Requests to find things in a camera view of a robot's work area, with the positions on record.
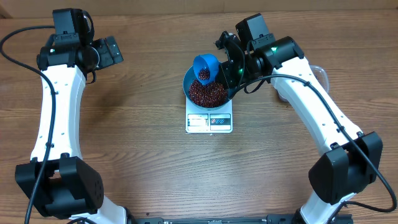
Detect white digital kitchen scale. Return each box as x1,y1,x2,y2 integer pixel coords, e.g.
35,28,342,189
185,98,233,134

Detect red beans in scoop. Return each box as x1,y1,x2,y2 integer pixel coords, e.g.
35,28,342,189
198,68,210,80

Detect blue plastic scoop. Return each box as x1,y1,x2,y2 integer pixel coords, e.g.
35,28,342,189
193,54,220,85

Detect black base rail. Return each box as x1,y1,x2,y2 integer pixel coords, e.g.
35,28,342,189
126,213,354,224

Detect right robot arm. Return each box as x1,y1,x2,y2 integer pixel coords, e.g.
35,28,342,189
215,14,383,223

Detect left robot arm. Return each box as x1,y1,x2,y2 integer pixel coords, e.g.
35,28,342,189
15,8,133,223

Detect blue bowl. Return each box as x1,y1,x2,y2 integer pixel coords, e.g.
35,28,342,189
183,66,232,111

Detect red beans in bowl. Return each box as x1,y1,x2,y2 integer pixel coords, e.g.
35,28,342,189
188,80,228,108

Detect clear plastic container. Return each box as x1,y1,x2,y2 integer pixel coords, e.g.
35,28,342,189
271,60,330,103

